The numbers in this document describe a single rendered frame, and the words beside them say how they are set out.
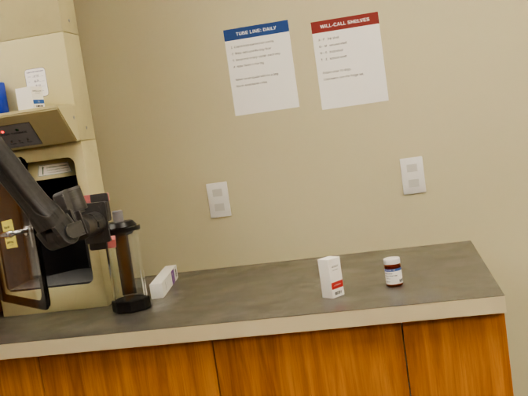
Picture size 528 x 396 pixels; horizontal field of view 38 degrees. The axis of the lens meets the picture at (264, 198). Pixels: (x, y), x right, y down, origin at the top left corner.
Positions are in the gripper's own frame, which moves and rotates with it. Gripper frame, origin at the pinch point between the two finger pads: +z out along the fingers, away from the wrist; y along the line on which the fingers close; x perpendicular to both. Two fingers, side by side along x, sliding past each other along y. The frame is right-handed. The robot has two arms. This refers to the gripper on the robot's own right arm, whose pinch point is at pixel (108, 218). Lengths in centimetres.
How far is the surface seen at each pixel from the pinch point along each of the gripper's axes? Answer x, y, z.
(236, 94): -28, 30, 54
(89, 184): 9.0, 9.1, 12.6
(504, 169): -108, -4, 55
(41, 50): 16, 47, 10
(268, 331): -42, -29, -18
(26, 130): 20.7, 26.0, 3.4
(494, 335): -92, -35, -15
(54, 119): 11.6, 27.5, 2.0
